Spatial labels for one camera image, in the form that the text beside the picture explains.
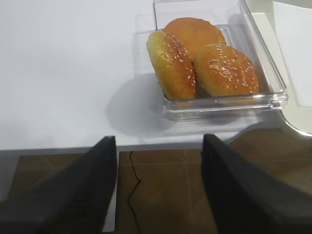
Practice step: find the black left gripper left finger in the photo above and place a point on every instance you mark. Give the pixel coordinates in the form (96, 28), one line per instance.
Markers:
(74, 201)

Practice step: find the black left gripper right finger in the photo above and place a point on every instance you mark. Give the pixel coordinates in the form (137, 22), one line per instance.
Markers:
(246, 200)

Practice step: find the sesame bun top right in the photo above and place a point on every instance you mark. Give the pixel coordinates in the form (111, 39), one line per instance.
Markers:
(222, 70)

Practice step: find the sesame bun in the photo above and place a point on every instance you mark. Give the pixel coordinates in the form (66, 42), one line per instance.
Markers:
(172, 65)
(222, 70)

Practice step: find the clear plastic bun container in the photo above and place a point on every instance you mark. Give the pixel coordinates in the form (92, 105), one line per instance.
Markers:
(234, 20)

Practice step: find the sesame bun top left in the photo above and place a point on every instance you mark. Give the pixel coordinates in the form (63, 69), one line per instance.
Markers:
(172, 65)

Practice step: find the plain bun bottom half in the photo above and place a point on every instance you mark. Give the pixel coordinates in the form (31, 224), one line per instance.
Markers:
(194, 33)

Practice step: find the white paper sheet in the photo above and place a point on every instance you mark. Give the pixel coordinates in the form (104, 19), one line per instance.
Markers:
(293, 26)

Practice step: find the white metal tray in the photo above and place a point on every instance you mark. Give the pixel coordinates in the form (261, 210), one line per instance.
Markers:
(294, 118)

